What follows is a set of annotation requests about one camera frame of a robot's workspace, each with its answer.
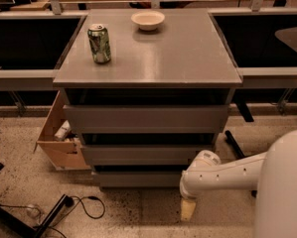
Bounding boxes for black stand base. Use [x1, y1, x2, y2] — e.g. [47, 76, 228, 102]
[223, 116, 297, 198]
[0, 194, 74, 238]

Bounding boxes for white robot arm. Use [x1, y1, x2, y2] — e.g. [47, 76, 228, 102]
[180, 130, 297, 238]

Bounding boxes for grey drawer cabinet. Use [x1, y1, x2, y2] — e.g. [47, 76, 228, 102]
[53, 7, 244, 191]

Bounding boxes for grey top drawer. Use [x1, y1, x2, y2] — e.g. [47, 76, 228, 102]
[64, 105, 228, 133]

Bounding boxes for green soda can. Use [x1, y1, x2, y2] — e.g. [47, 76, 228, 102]
[87, 24, 111, 63]

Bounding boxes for grey bottom drawer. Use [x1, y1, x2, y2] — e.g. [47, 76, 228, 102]
[91, 172, 181, 187]

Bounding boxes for grey middle drawer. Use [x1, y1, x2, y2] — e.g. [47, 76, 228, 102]
[81, 145, 215, 166]

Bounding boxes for wooden box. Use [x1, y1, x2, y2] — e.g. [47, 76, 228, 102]
[37, 94, 89, 170]

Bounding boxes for grey drawer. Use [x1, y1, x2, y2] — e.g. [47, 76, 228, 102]
[64, 105, 228, 133]
[91, 172, 181, 187]
[81, 145, 215, 166]

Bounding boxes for white ceramic bowl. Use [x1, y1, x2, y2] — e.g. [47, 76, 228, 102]
[131, 11, 165, 31]

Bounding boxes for black stand base left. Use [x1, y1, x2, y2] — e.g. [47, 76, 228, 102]
[0, 194, 74, 238]

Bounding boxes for white bottle in box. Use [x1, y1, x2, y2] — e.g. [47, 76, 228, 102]
[54, 120, 71, 141]

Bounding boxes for black cable on floor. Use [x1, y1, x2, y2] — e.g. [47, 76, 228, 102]
[0, 195, 106, 238]

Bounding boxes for black stand base right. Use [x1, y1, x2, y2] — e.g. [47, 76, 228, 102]
[223, 116, 297, 198]

